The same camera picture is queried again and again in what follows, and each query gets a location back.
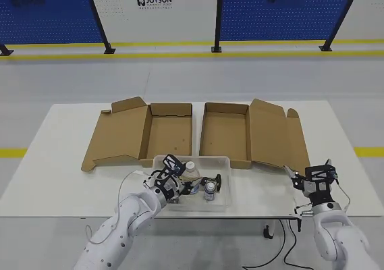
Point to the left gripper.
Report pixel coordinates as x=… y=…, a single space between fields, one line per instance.
x=168 y=193

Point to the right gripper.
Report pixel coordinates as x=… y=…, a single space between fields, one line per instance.
x=314 y=189

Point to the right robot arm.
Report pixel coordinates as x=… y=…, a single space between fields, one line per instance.
x=338 y=239

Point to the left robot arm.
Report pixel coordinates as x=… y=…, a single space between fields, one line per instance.
x=121 y=229

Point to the small blue label spray bottle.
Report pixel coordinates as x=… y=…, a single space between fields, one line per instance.
x=209 y=194

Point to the clear spray bottle white cap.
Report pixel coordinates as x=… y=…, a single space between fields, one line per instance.
x=190 y=173

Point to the deep clear plastic tray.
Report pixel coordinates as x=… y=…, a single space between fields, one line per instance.
x=223 y=168

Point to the shallow cardboard box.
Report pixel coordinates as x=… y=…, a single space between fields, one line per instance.
x=266 y=135
x=121 y=135

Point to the blue pegboard partition panel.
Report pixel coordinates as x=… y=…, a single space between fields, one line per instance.
x=43 y=20
x=279 y=18

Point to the white partition panel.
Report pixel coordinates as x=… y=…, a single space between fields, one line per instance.
x=374 y=20
x=158 y=23

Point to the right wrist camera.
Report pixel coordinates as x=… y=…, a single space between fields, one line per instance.
x=320 y=173

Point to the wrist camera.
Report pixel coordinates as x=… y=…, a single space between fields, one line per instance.
x=172 y=163
x=320 y=173

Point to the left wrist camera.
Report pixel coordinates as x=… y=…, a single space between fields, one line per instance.
x=172 y=163

